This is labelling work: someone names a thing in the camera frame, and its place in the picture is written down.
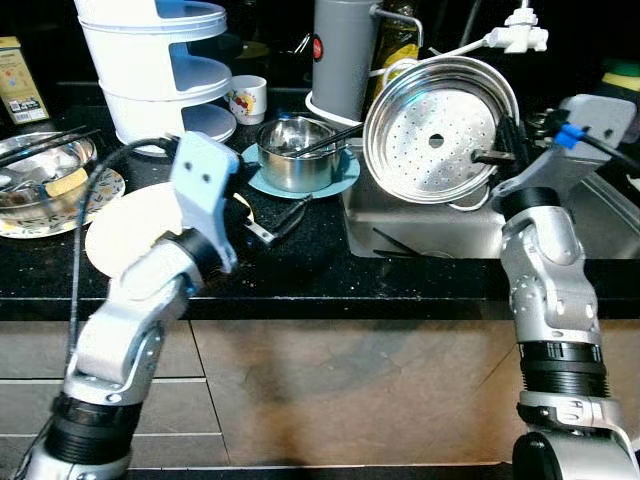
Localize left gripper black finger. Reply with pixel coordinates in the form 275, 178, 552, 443
268, 195, 314, 241

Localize perforated steel steamer basket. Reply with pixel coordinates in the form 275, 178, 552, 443
362, 55, 521, 211

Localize small stainless steel pot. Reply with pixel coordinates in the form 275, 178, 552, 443
257, 115, 346, 193

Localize teal round plate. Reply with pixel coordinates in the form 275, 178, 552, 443
240, 140, 361, 199

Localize black chopsticks pair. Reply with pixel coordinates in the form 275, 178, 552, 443
290, 122, 363, 159

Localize white faucet diverter valve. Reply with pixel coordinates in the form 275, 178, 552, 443
485, 8, 549, 53

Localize stainless steel sink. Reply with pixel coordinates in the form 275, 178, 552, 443
342, 150, 640, 259

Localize thin dark stick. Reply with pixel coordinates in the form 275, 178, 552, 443
372, 238, 403, 259

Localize cream round plate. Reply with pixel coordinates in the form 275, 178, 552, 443
85, 183, 256, 279

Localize white printed mug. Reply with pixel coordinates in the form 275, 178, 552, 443
228, 75, 269, 126

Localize yellow cooking oil bottle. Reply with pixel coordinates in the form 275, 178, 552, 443
375, 0, 421, 96

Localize floral patterned plate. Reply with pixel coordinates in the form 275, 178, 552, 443
0, 165, 126, 239

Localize brown cabinet door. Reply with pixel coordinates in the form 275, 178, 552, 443
190, 320, 640, 466

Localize white tiered storage rack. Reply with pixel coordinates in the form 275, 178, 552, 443
75, 0, 239, 146

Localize brown cabinet drawer front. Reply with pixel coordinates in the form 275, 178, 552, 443
0, 436, 223, 467
0, 320, 206, 379
0, 380, 216, 436

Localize dark chopsticks pair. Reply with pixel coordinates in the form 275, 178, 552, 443
0, 127, 101, 169

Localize shiny steel bowl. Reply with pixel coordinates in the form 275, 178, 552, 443
0, 130, 99, 226

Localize yellow cardboard box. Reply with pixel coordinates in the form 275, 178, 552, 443
0, 37, 51, 126

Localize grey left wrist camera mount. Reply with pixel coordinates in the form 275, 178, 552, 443
170, 130, 241, 273

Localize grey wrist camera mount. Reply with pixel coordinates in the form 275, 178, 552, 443
490, 93, 638, 206
170, 130, 241, 273

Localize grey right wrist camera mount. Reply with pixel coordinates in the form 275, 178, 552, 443
490, 93, 638, 206

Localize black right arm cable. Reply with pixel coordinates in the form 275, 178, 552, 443
575, 130, 640, 171

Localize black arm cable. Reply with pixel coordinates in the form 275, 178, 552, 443
68, 137, 181, 351
575, 130, 640, 171

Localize white water hose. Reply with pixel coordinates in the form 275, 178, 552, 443
305, 38, 491, 126

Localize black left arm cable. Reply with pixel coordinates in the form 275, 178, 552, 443
68, 137, 181, 351

